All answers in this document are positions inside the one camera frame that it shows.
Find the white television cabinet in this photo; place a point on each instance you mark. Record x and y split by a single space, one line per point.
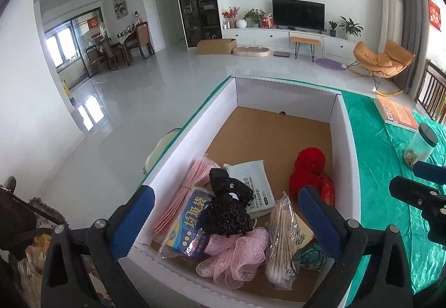
264 37

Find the grey curtain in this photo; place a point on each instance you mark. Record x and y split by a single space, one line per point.
413 15

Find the black mesh pouf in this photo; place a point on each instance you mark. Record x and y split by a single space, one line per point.
226 207

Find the dark wooden railed bench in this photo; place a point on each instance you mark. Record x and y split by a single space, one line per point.
432 85

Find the red packet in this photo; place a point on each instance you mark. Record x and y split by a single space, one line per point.
327 191

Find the red gift box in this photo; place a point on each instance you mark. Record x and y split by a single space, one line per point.
267 22

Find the red flowers in vase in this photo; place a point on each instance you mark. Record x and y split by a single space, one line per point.
230 15

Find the small green potted plant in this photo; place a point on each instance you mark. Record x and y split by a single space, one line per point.
333 29

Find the pink mesh bath pouf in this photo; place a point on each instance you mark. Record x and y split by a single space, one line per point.
233 255

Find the leafy green plant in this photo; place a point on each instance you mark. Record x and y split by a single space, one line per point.
253 17

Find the black television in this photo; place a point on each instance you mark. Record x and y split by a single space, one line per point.
298 14

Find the pale yellow packet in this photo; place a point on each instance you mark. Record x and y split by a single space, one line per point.
305 233

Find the orange book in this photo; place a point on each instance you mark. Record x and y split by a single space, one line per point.
395 113

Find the framed wall painting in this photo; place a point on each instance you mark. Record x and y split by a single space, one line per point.
119 5

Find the blue bag packet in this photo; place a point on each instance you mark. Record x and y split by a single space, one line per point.
188 224

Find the pale chair seat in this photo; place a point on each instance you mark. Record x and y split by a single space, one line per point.
160 151

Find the plastic jar with black lid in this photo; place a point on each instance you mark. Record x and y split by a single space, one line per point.
418 147

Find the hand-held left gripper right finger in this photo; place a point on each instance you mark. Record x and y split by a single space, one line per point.
320 217

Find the orange rocking chair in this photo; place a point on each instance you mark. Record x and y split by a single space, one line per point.
379 60

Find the white cardboard box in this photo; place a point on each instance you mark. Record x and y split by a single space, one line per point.
345 140

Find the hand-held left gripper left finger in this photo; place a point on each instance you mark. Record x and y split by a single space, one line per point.
136 221

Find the pile of patterned cloth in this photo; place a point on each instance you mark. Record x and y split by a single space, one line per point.
31 259

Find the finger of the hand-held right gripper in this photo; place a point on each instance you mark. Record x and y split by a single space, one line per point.
407 187
430 172

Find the brown cardboard box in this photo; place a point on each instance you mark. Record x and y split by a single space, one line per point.
216 46

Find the grey flat scale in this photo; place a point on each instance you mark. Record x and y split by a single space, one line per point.
281 54

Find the large green potted plant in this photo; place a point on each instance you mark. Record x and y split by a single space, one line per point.
350 27

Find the standing air conditioner with cover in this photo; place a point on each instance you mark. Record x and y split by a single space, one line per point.
392 15

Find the teal embroidered sachet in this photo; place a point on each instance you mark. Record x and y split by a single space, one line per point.
310 255

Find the wooden dining chair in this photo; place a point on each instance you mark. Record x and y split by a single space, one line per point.
94 57
143 38

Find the red wall hanging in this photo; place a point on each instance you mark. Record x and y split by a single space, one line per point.
435 15

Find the red paper door decoration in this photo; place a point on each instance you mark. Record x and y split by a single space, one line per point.
92 23

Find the wooden dining table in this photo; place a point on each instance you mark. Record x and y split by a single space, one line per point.
122 45

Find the clear bag of cotton swabs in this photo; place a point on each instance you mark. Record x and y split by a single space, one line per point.
282 241

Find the pink cloth packet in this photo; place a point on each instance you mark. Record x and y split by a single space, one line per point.
188 189

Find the red yarn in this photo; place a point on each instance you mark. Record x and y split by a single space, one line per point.
306 168

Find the green tablecloth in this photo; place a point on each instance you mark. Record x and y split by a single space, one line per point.
379 168

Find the white round vase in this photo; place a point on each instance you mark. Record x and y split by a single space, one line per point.
240 23

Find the purple round mat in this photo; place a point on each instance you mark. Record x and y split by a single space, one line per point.
329 64

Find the beige oval mat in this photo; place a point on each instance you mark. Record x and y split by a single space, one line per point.
251 52

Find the wooden bench with hairpin legs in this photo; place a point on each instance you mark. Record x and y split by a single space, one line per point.
305 39

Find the white wipes packet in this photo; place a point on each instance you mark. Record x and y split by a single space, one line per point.
254 175

